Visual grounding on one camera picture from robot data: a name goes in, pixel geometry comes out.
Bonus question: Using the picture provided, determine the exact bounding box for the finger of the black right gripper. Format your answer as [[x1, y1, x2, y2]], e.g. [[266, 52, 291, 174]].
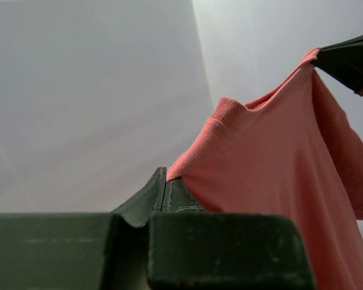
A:
[[313, 35, 363, 96]]

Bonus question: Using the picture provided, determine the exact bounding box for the pink t shirt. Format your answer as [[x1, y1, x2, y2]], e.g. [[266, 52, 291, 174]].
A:
[[167, 49, 363, 289]]

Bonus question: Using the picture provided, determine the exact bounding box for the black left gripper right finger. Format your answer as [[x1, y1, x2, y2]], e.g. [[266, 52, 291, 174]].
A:
[[147, 179, 316, 289]]

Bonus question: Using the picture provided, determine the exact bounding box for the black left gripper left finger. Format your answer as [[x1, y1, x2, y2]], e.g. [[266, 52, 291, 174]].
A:
[[0, 167, 166, 289]]

